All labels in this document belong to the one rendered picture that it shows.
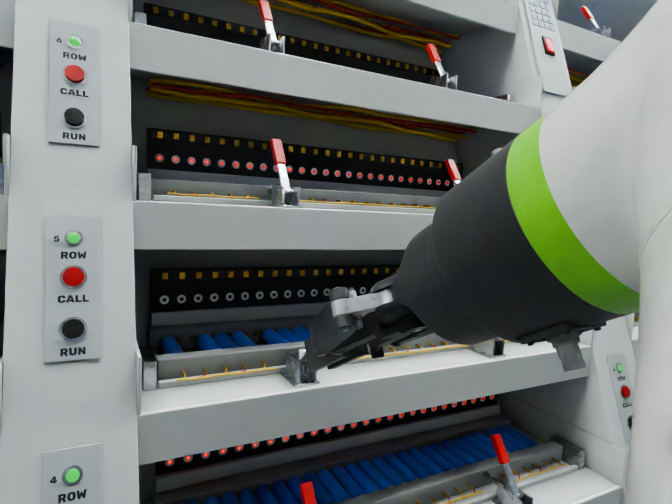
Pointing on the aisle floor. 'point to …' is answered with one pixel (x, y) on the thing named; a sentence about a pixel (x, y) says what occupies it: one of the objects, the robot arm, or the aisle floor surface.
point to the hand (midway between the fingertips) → (334, 346)
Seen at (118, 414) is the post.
